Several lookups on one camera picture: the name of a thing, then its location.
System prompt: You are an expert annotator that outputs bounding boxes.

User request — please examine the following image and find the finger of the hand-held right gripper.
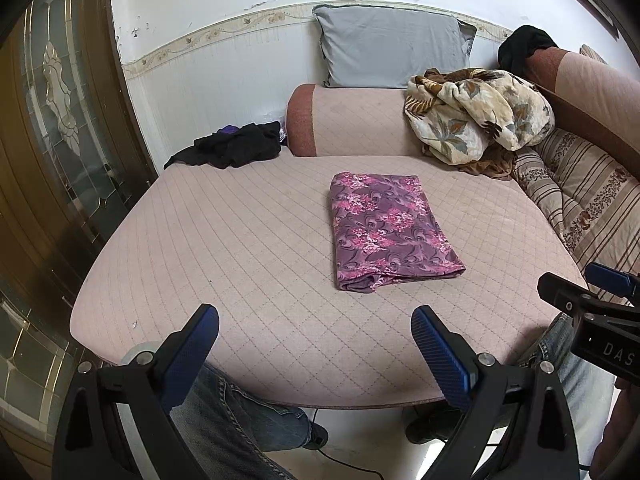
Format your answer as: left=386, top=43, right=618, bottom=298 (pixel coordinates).
left=537, top=272, right=603, bottom=317
left=584, top=262, right=640, bottom=306

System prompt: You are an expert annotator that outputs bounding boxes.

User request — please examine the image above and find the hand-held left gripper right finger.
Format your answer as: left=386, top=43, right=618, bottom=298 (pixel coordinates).
left=410, top=305, right=582, bottom=480

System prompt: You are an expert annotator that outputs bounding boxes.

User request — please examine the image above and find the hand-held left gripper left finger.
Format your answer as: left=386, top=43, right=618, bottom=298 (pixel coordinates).
left=52, top=303, right=221, bottom=480

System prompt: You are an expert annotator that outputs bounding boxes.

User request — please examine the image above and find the purple floral shirt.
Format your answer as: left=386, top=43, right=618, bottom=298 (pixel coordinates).
left=329, top=171, right=467, bottom=294

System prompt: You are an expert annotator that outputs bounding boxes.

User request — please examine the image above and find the person's right forearm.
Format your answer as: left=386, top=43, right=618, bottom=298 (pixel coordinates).
left=589, top=377, right=640, bottom=480

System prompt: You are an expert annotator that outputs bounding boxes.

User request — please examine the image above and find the black clothes pile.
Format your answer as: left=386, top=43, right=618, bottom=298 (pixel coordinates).
left=164, top=121, right=284, bottom=171

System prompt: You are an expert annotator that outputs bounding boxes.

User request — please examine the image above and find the person's right leg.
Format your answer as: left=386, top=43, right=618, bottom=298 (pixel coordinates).
left=517, top=310, right=617, bottom=462

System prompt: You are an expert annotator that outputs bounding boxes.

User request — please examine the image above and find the person's leg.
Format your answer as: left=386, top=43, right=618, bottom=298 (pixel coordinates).
left=517, top=310, right=617, bottom=462
left=169, top=362, right=312, bottom=480

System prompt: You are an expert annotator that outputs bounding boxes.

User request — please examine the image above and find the person's right shoe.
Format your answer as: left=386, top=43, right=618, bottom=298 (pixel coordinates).
left=404, top=402, right=454, bottom=445

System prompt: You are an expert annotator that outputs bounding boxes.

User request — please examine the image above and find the person's shoe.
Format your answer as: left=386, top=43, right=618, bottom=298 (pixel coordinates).
left=300, top=422, right=330, bottom=451
left=404, top=402, right=454, bottom=445

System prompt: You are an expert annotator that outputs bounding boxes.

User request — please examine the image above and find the person's left leg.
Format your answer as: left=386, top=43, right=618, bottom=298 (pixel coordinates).
left=169, top=362, right=312, bottom=480

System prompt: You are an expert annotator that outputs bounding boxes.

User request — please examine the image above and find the striped floral cushion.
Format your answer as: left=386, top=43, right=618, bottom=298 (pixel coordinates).
left=510, top=127, right=640, bottom=307

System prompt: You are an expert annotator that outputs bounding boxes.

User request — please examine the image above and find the pink quilted sofa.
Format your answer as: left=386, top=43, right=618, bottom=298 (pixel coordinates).
left=70, top=47, right=640, bottom=410

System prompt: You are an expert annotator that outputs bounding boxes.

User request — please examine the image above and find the brown cloth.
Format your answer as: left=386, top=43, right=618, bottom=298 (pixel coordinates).
left=424, top=144, right=517, bottom=181

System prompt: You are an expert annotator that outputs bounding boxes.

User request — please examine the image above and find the person's left shoe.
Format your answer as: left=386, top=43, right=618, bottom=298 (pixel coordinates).
left=300, top=422, right=330, bottom=451

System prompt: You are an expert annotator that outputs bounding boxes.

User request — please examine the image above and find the beige floral blanket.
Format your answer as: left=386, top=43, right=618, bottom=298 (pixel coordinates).
left=404, top=67, right=556, bottom=165

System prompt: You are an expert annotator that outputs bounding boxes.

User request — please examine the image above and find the black cloth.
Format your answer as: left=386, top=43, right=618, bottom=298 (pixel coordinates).
left=497, top=25, right=560, bottom=77

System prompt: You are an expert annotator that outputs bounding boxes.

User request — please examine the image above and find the wooden door with glass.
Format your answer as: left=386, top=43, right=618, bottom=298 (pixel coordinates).
left=0, top=0, right=159, bottom=480

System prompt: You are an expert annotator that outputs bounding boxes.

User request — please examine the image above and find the grey pillow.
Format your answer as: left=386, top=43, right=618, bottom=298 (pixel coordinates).
left=312, top=4, right=478, bottom=90

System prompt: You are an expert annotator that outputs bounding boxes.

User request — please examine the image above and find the black cable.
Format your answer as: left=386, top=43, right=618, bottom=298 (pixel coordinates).
left=311, top=406, right=387, bottom=477

